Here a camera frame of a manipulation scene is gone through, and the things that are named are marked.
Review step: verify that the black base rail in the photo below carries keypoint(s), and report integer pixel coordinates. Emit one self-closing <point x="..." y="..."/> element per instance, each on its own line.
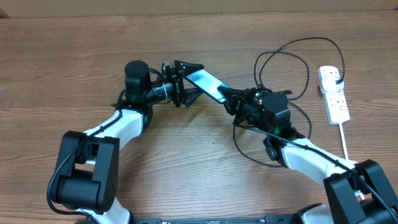
<point x="268" y="219"/>

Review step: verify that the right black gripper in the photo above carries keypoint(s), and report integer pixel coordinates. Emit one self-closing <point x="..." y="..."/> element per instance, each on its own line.
<point x="234" y="97"/>

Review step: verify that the white charger plug adapter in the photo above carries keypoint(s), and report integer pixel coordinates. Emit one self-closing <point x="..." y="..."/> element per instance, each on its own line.
<point x="330" y="84"/>

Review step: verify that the blue Samsung Galaxy smartphone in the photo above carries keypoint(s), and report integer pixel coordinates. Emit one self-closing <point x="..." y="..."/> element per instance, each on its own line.
<point x="208" y="83"/>

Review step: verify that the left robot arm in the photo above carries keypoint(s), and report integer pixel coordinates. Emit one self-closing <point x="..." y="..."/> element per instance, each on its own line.
<point x="85" y="180"/>

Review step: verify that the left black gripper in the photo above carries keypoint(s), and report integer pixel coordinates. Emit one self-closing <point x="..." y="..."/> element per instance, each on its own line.
<point x="177" y="83"/>

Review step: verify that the white power strip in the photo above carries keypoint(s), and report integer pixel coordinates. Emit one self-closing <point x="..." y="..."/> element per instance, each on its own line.
<point x="335" y="103"/>

